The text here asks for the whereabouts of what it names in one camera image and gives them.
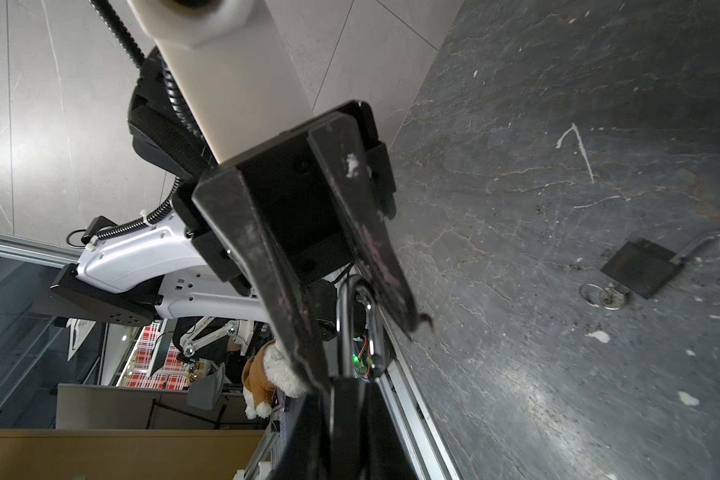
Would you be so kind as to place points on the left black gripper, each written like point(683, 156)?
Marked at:
point(294, 209)

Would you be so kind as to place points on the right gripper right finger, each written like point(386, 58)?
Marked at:
point(383, 451)

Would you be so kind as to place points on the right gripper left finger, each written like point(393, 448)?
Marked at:
point(307, 451)

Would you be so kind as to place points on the black padlock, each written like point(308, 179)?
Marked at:
point(642, 268)
point(354, 402)

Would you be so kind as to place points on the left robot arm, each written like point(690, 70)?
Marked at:
point(153, 267)

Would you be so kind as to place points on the brown plush toy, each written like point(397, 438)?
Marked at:
point(263, 375)

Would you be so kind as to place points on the aluminium front rail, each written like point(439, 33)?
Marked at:
point(416, 428)

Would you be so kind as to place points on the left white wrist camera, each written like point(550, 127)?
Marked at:
point(231, 66)

